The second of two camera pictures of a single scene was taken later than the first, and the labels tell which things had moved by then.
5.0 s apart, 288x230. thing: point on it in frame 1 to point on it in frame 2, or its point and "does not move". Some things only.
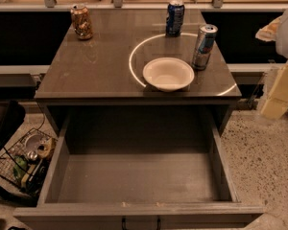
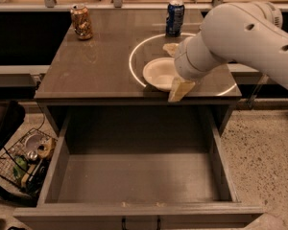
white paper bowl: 168,74 does not move
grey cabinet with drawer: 132,156 does not move
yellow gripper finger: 269,32 to 171,48
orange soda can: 82,21 does not move
